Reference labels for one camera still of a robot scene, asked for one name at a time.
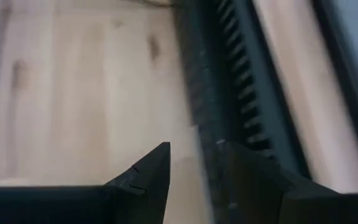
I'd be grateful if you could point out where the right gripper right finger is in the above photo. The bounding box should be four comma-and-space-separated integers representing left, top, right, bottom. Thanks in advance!
211, 141, 358, 224

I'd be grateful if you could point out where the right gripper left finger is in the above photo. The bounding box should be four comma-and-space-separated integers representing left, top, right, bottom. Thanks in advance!
0, 141, 172, 224

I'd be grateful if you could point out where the black slotted cable duct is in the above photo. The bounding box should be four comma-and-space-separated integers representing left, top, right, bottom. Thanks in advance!
172, 0, 313, 224

